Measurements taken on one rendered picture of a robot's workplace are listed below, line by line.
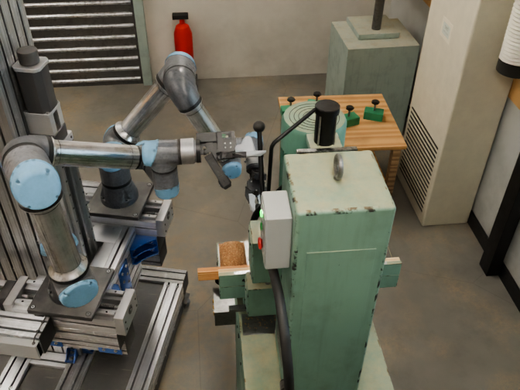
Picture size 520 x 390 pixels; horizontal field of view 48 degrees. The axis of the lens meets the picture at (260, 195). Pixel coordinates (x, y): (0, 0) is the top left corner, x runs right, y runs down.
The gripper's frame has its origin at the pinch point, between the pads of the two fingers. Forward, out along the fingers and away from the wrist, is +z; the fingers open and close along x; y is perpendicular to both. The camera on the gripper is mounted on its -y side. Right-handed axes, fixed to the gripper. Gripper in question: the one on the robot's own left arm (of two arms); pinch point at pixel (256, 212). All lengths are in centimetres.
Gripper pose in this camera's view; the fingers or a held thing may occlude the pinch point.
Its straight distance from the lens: 228.1
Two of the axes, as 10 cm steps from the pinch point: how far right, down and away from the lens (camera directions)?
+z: 0.3, 9.3, -3.7
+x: -9.9, -0.2, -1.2
